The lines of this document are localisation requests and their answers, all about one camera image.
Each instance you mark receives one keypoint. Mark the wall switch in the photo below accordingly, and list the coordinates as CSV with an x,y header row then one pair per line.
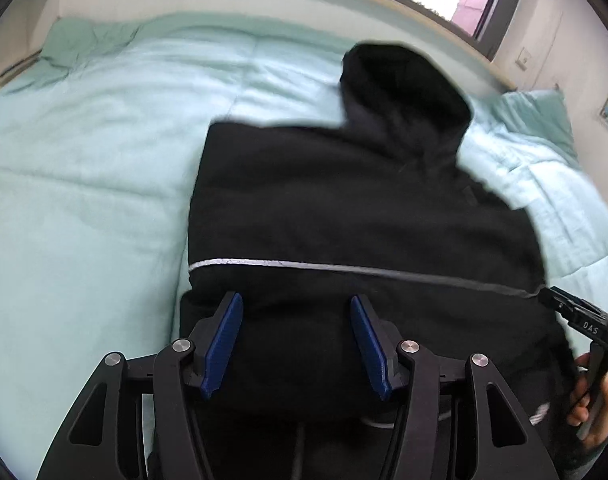
x,y
523,58

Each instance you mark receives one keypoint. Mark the black hooded jacket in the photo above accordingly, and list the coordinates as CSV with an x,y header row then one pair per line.
x,y
344,210

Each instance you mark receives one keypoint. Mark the light green bed blanket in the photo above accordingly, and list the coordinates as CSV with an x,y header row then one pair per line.
x,y
98,170

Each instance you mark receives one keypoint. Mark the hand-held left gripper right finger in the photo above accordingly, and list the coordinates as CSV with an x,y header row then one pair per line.
x,y
370,342

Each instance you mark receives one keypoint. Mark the person's right hand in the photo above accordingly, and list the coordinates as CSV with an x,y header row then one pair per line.
x,y
596,410

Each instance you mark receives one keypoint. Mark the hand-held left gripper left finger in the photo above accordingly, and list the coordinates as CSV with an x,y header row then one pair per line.
x,y
224,340

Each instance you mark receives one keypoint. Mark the white bed headboard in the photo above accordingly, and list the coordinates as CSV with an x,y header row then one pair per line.
x,y
329,2

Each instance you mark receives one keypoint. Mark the green pillow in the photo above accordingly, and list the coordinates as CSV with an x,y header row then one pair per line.
x,y
536,117

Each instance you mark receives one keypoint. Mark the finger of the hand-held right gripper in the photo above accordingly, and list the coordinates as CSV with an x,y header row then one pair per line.
x,y
564,306

